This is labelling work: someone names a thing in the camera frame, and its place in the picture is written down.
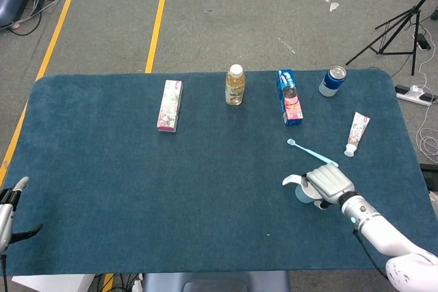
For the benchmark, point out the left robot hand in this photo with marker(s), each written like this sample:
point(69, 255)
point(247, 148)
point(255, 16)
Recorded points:
point(7, 213)

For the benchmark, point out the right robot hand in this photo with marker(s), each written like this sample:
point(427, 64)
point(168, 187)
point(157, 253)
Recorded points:
point(330, 182)

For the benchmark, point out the light blue toothbrush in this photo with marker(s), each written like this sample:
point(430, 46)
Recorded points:
point(308, 150)

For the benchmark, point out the floral toothpaste tube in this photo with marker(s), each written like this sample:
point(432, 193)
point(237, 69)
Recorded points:
point(357, 131)

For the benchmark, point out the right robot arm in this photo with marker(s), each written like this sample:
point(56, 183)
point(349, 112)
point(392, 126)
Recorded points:
point(376, 227)

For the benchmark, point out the blue cookie box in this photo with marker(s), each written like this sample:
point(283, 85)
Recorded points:
point(291, 100)

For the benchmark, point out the blue soda can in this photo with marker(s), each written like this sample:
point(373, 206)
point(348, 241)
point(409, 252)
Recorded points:
point(331, 83)

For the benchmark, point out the yellow juice bottle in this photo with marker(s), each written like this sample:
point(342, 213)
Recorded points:
point(235, 88)

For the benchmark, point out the floral pink white box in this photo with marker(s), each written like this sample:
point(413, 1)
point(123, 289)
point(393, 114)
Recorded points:
point(170, 105)

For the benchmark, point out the white power strip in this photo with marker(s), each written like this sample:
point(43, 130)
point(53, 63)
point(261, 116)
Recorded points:
point(410, 97)

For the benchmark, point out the blue table mat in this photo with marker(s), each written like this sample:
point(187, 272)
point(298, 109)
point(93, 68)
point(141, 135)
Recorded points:
point(137, 186)

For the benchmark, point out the black tripod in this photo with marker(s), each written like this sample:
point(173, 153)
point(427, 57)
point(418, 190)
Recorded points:
point(414, 49)

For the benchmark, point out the black power adapter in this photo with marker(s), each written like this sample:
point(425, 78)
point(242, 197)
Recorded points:
point(423, 42)

